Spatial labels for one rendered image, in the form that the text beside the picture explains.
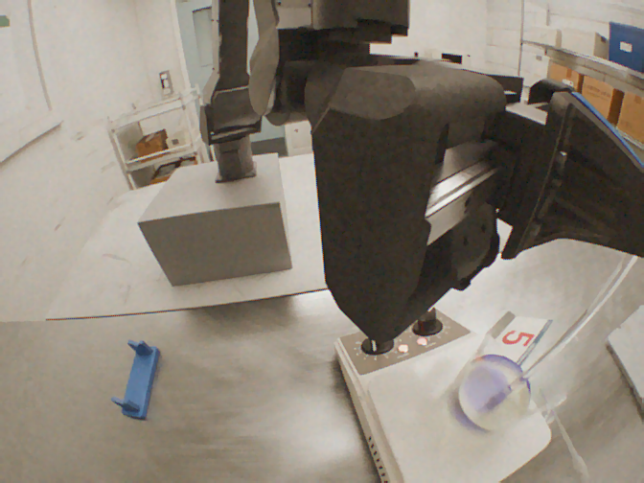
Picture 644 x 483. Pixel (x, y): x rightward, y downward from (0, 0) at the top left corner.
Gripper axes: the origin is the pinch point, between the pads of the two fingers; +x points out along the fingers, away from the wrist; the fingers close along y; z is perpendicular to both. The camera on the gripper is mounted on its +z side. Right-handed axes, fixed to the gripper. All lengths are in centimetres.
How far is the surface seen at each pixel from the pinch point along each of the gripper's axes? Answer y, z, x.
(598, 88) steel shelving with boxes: -233, -4, -9
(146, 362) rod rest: 24.9, 24.9, -25.3
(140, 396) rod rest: 27.0, 24.8, -21.1
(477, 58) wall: -335, 4, -162
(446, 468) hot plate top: 6.3, 16.7, 2.0
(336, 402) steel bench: 7.2, 25.7, -9.2
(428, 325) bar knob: -3.5, 19.9, -8.0
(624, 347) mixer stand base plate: -25.4, 24.4, 17.8
